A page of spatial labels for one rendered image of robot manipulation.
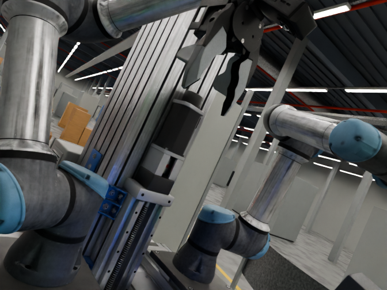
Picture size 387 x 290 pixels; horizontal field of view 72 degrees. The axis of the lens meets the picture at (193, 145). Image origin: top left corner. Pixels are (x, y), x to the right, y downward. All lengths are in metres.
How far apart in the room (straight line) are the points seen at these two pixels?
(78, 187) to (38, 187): 0.09
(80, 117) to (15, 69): 6.93
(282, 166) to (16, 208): 0.75
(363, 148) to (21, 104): 0.60
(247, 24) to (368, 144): 0.30
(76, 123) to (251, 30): 7.18
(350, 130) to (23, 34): 0.62
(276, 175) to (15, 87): 0.76
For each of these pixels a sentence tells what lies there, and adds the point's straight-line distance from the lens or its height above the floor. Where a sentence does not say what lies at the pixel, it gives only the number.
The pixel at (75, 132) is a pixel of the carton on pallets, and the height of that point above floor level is 0.67.
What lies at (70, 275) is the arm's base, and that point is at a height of 1.06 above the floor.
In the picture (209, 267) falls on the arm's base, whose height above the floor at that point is 1.09.
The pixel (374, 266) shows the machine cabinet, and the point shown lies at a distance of 6.90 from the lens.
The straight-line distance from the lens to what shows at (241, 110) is 2.60.
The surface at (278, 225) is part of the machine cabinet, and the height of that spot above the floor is 0.40.
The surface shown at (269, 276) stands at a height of 0.74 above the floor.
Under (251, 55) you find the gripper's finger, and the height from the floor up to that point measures 1.57.
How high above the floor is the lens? 1.40
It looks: 2 degrees up
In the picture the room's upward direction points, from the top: 25 degrees clockwise
